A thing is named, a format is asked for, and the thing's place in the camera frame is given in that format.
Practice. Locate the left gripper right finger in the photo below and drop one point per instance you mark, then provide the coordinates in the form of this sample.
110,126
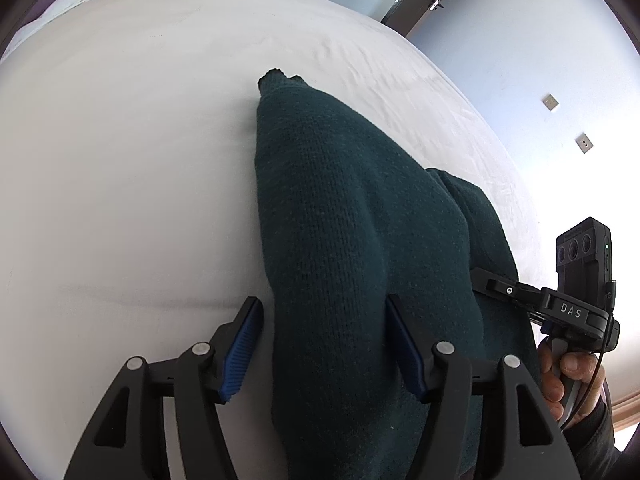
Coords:
519,439

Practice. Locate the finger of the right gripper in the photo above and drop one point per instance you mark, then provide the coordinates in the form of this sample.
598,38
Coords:
500,288

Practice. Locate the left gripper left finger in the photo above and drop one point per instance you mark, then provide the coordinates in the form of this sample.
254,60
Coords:
125,437

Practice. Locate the dark green knit sweater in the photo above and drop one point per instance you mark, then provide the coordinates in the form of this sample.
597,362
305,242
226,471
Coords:
347,217

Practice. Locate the white bed sheet mattress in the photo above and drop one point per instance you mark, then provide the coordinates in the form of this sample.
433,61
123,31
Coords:
129,220

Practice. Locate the white pillow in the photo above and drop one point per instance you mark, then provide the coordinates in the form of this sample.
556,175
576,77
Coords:
27,30

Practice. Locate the black tracking camera box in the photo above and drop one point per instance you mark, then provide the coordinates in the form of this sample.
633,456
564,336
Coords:
584,264

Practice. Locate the upper wall switch plate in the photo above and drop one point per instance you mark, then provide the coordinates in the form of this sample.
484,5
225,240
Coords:
550,102

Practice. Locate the silver door handle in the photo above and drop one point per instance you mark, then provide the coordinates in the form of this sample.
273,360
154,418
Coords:
434,5

